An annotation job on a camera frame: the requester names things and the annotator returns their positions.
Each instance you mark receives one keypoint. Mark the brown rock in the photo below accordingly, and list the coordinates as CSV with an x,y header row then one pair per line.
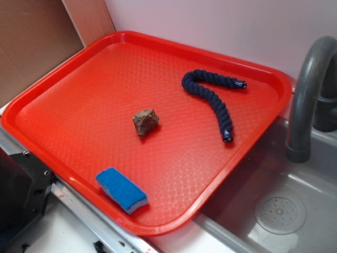
x,y
145,121

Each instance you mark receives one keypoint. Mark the blue sponge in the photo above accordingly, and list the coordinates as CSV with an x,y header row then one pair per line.
x,y
122,190

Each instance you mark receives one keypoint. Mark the grey plastic sink basin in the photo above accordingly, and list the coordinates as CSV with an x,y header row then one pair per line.
x,y
269,204

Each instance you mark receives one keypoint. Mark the grey curved faucet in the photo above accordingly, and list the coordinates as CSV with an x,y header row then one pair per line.
x,y
305,99

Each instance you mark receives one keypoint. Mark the brown cardboard panel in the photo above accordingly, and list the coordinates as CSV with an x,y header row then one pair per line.
x,y
37,36

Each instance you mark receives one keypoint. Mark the black metal bracket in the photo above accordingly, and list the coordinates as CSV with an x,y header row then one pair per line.
x,y
25,186

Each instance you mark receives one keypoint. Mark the grey faucet handle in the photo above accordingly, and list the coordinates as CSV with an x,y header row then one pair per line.
x,y
325,112

